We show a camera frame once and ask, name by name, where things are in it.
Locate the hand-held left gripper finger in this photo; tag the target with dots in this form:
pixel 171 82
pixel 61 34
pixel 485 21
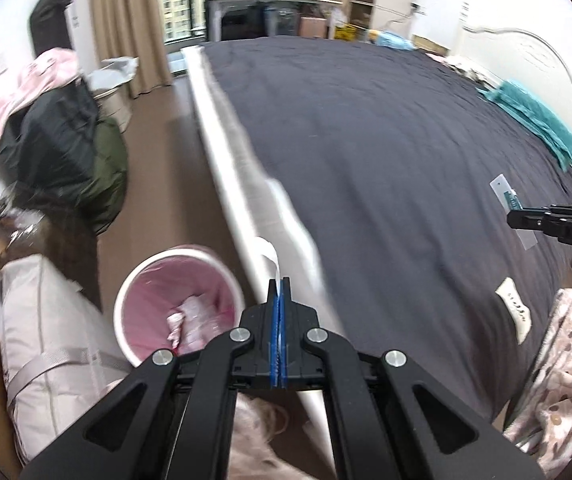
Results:
pixel 273 355
pixel 283 355

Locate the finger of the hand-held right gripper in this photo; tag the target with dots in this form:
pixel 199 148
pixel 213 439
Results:
pixel 528 220

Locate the clear plastic packet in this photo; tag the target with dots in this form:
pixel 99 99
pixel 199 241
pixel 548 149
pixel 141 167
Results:
pixel 501 187

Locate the white paper strip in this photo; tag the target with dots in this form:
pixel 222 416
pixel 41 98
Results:
pixel 269 255

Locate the pink trash bin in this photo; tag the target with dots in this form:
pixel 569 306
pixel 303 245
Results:
pixel 146 300

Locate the person's fleece pajama leg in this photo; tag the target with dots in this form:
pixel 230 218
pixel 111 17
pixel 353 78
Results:
pixel 261 435

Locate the white label card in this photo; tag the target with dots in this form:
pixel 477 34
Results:
pixel 513 310

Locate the teal folded cloth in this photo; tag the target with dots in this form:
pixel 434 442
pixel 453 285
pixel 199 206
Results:
pixel 531 110

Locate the dark grey bed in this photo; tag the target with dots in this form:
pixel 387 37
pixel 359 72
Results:
pixel 376 160

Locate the pile of light clothes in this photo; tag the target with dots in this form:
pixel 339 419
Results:
pixel 458 66

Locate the white headboard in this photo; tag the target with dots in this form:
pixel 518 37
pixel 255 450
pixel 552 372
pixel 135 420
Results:
pixel 531 50

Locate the flat cardboard box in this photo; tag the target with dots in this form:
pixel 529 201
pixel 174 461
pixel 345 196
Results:
pixel 430 45

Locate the light blue plastic pack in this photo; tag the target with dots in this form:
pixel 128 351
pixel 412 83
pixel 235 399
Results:
pixel 391 40

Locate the white quilted bag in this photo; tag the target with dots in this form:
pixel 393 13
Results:
pixel 46 340

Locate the beige drawer cabinet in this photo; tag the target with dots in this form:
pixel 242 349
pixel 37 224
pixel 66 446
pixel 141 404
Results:
pixel 386 7

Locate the yellow bag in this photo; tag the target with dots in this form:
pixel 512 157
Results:
pixel 347 34

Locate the clear bag with brown fur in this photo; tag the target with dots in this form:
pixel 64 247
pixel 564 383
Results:
pixel 16 240

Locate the white laundry basket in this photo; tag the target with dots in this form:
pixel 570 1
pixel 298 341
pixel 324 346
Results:
pixel 111 105

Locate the pile of clothes and bags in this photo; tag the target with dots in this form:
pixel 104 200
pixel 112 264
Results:
pixel 66 140

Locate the blue plastic bag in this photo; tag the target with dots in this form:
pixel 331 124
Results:
pixel 281 22

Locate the window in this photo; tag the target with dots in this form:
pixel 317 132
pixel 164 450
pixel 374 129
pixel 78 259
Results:
pixel 186 0

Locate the wide beige curtain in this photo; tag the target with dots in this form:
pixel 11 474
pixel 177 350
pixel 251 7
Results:
pixel 126 20

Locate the pink cloth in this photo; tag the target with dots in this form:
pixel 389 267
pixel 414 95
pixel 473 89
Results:
pixel 41 70

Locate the black hanging bag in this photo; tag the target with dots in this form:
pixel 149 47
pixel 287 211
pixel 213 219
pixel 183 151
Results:
pixel 51 15

